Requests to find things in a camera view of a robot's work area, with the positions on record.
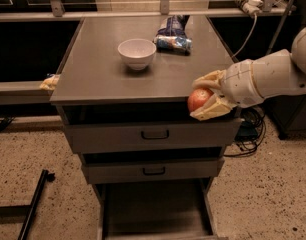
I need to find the yellow sponge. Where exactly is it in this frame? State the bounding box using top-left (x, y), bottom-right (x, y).
top-left (40, 74), bottom-right (60, 91)

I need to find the grey drawer cabinet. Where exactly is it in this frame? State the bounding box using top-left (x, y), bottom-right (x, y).
top-left (49, 14), bottom-right (254, 240)

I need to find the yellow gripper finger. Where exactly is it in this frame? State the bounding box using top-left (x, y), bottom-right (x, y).
top-left (192, 70), bottom-right (226, 90)
top-left (189, 94), bottom-right (236, 121)

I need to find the black drawer handle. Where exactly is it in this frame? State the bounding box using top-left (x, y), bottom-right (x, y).
top-left (142, 167), bottom-right (166, 176)
top-left (141, 130), bottom-right (169, 140)

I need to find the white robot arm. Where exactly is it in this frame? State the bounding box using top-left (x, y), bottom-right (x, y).
top-left (190, 27), bottom-right (306, 121)

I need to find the white power cable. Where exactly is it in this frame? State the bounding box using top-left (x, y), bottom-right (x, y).
top-left (231, 13), bottom-right (259, 59)

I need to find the grey metal rail frame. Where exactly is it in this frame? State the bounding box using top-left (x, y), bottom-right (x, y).
top-left (0, 0), bottom-right (297, 106)

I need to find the white power strip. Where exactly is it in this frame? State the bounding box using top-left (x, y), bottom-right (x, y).
top-left (233, 0), bottom-right (263, 17)

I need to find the black middle drawer handle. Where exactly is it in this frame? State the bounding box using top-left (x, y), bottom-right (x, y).
top-left (142, 167), bottom-right (166, 176)

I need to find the black top drawer handle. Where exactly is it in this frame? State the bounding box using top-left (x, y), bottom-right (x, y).
top-left (141, 130), bottom-right (169, 140)

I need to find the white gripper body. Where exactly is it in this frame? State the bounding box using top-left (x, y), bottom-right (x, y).
top-left (220, 60), bottom-right (264, 108)

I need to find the red apple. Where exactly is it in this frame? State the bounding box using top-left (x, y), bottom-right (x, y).
top-left (187, 88), bottom-right (213, 112)

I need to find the white bowl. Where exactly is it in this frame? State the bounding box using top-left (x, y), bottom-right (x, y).
top-left (118, 39), bottom-right (156, 70)

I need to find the bottom grey drawer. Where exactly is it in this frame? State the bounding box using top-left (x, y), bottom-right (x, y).
top-left (97, 179), bottom-right (228, 240)

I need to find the black cable bundle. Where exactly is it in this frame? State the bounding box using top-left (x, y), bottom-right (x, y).
top-left (223, 105), bottom-right (267, 158)

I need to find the top grey drawer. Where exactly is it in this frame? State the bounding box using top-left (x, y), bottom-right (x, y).
top-left (64, 118), bottom-right (242, 154)

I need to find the blue chip bag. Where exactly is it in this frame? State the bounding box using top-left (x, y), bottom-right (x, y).
top-left (153, 15), bottom-right (192, 55)

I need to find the black metal bar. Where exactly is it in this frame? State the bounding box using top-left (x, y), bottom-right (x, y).
top-left (17, 169), bottom-right (54, 240)

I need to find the middle grey drawer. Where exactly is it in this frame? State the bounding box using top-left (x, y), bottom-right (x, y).
top-left (81, 158), bottom-right (224, 184)

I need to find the grey drawer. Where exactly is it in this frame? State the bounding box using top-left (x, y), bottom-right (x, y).
top-left (81, 158), bottom-right (224, 184)
top-left (97, 179), bottom-right (228, 240)
top-left (64, 118), bottom-right (242, 154)

